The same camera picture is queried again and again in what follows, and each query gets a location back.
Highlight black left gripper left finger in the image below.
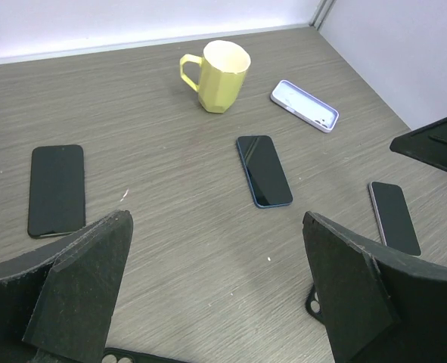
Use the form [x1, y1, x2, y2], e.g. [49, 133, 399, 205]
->
[0, 210, 133, 359]

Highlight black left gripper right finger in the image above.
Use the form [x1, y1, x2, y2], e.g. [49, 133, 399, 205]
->
[303, 212, 447, 362]

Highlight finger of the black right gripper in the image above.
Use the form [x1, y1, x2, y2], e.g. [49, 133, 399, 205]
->
[390, 117, 447, 172]

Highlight blue-edged smartphone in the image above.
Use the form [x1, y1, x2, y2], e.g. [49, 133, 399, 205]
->
[236, 135, 293, 209]

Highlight black phone case two holes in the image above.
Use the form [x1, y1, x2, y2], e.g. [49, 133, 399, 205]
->
[305, 285, 324, 324]

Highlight lilac phone case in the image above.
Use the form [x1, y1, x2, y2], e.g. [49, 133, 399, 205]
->
[270, 80, 339, 133]

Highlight silver-edged smartphone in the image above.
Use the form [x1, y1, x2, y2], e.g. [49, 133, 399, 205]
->
[368, 181, 421, 256]

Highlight black smartphone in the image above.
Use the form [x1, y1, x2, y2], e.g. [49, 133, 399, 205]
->
[27, 144, 85, 238]

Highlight yellow faceted mug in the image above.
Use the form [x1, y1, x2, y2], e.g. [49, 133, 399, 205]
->
[179, 40, 251, 113]

